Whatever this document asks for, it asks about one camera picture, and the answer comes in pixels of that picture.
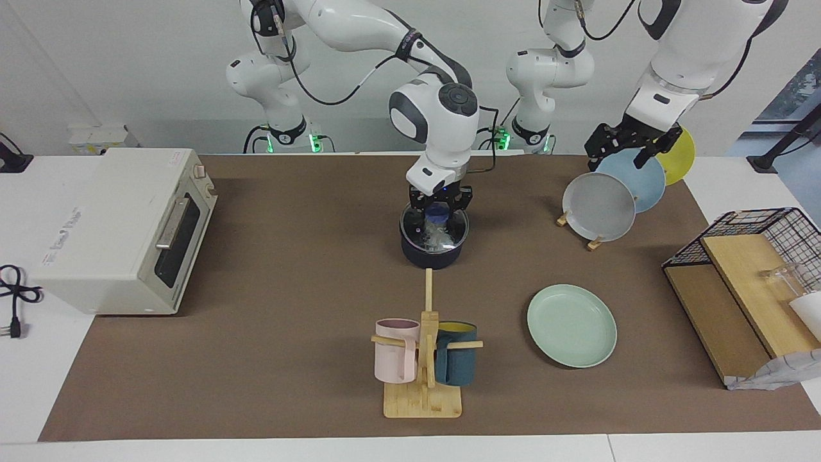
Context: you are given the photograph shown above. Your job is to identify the glass lid blue knob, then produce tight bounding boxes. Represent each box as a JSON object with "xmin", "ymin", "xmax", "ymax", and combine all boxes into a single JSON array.
[{"xmin": 399, "ymin": 202, "xmax": 470, "ymax": 252}]

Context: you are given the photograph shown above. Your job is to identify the clear plastic bag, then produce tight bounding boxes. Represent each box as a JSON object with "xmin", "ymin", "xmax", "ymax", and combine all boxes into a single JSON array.
[{"xmin": 420, "ymin": 223, "xmax": 459, "ymax": 252}]

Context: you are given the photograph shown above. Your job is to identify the light blue plate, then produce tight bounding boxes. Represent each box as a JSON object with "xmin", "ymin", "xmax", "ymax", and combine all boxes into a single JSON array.
[{"xmin": 597, "ymin": 149, "xmax": 666, "ymax": 214}]

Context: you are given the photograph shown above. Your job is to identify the yellow plate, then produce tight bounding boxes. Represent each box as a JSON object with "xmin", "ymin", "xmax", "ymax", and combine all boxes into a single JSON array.
[{"xmin": 654, "ymin": 126, "xmax": 696, "ymax": 187}]

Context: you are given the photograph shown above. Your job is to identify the grey plate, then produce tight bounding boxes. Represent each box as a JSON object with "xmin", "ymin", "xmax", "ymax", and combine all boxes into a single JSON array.
[{"xmin": 563, "ymin": 172, "xmax": 637, "ymax": 243}]

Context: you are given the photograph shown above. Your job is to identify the wooden plate rack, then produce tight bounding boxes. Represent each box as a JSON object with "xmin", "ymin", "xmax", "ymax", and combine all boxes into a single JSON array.
[{"xmin": 556, "ymin": 210, "xmax": 605, "ymax": 251}]

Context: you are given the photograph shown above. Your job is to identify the light green plate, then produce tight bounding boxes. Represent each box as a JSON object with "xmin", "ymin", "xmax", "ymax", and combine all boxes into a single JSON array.
[{"xmin": 527, "ymin": 284, "xmax": 618, "ymax": 369}]

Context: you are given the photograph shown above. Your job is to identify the black clamp stand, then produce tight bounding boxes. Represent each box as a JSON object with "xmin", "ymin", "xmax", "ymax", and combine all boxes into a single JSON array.
[{"xmin": 747, "ymin": 103, "xmax": 821, "ymax": 171}]

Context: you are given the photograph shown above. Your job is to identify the pink mug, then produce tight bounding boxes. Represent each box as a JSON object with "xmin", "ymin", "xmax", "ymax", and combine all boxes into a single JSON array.
[{"xmin": 375, "ymin": 318, "xmax": 421, "ymax": 384}]

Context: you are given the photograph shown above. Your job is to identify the dark teal mug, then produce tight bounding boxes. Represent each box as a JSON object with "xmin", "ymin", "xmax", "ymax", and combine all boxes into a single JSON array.
[{"xmin": 435, "ymin": 321, "xmax": 478, "ymax": 387}]

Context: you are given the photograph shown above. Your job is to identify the wooden shelf boards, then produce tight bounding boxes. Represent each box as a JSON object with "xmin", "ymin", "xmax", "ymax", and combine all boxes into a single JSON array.
[{"xmin": 664, "ymin": 234, "xmax": 821, "ymax": 386}]

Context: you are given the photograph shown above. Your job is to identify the clear glass cup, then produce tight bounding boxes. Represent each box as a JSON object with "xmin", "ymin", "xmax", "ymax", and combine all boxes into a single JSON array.
[{"xmin": 760, "ymin": 263, "xmax": 814, "ymax": 301}]

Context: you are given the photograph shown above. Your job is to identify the wooden mug tree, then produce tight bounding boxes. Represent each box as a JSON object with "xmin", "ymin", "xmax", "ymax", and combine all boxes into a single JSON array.
[{"xmin": 371, "ymin": 268, "xmax": 484, "ymax": 419}]

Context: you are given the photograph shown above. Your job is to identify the brown table mat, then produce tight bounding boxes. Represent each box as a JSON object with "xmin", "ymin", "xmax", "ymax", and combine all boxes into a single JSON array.
[{"xmin": 38, "ymin": 154, "xmax": 821, "ymax": 442}]

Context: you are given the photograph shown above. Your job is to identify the white cup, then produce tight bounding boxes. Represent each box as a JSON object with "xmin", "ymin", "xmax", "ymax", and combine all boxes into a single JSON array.
[{"xmin": 789, "ymin": 292, "xmax": 821, "ymax": 342}]

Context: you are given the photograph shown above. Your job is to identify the grey crumpled bag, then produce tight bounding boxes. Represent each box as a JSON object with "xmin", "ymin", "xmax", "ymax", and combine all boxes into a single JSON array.
[{"xmin": 725, "ymin": 350, "xmax": 821, "ymax": 391}]

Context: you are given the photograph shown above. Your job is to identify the beige toaster oven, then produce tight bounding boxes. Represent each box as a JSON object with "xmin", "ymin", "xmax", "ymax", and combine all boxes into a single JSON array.
[{"xmin": 31, "ymin": 148, "xmax": 219, "ymax": 316}]

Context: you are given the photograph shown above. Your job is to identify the white power strip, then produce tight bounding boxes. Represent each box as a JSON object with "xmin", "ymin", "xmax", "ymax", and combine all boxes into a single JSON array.
[{"xmin": 69, "ymin": 125, "xmax": 139, "ymax": 155}]

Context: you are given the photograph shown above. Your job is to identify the black pot blue handle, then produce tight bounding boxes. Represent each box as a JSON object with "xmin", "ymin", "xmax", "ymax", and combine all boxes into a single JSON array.
[{"xmin": 399, "ymin": 205, "xmax": 470, "ymax": 270}]

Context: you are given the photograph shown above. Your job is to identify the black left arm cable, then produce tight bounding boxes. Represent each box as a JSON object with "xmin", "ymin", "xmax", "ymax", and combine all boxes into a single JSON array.
[{"xmin": 539, "ymin": 0, "xmax": 761, "ymax": 100}]

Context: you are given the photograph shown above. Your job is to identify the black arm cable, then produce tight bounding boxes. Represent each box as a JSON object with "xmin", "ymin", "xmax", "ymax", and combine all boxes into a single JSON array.
[
  {"xmin": 539, "ymin": 0, "xmax": 761, "ymax": 100},
  {"xmin": 250, "ymin": 0, "xmax": 501, "ymax": 174}
]

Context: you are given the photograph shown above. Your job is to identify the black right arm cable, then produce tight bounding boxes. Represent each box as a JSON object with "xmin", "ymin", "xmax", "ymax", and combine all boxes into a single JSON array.
[{"xmin": 250, "ymin": 0, "xmax": 501, "ymax": 174}]

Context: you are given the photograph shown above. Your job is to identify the black wire basket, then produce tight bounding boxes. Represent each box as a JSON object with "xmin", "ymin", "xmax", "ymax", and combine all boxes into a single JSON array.
[{"xmin": 662, "ymin": 207, "xmax": 821, "ymax": 302}]

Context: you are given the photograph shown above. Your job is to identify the black desk mount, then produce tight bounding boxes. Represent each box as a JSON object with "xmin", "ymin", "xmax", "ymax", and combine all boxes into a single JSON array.
[{"xmin": 0, "ymin": 133, "xmax": 34, "ymax": 174}]

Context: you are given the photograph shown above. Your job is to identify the black power cord plug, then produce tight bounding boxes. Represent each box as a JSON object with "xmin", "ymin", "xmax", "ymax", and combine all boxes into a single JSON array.
[{"xmin": 0, "ymin": 264, "xmax": 43, "ymax": 339}]

